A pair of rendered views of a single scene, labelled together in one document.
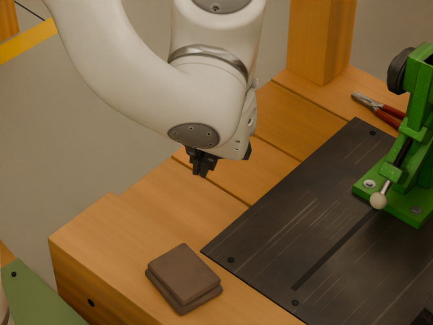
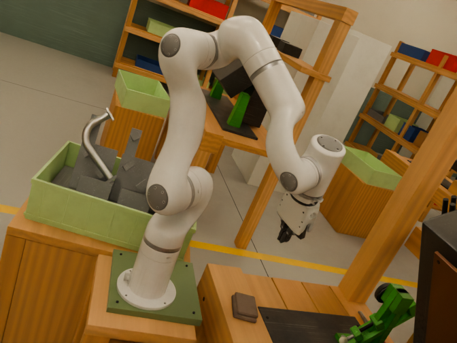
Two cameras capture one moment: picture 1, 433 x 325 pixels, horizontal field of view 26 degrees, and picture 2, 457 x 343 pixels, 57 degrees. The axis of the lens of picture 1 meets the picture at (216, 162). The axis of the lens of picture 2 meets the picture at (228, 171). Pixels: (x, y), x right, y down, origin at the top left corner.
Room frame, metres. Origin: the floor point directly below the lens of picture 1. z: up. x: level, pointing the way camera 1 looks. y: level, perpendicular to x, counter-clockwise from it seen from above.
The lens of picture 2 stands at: (-0.25, -0.22, 1.76)
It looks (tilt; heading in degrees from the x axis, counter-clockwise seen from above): 21 degrees down; 24
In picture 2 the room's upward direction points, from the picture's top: 23 degrees clockwise
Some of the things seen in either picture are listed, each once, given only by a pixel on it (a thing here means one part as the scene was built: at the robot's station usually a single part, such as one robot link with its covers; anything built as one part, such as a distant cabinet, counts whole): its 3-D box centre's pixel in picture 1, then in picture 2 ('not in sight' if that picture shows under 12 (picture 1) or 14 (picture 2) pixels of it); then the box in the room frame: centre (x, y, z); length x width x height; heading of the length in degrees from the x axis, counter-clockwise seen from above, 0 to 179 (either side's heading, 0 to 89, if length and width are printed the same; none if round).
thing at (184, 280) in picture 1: (183, 278); (244, 306); (0.88, 0.05, 0.91); 0.10 x 0.08 x 0.03; 36
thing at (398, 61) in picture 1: (402, 69); (385, 291); (1.12, -0.28, 1.12); 0.07 x 0.03 x 0.08; 139
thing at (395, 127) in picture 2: not in sight; (418, 123); (7.14, 0.37, 1.13); 2.48 x 0.54 x 2.27; 47
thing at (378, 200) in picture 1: (384, 189); (349, 337); (1.02, -0.26, 0.96); 0.06 x 0.03 x 0.06; 139
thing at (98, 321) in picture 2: not in sight; (142, 298); (0.71, 0.32, 0.83); 0.32 x 0.32 x 0.04; 44
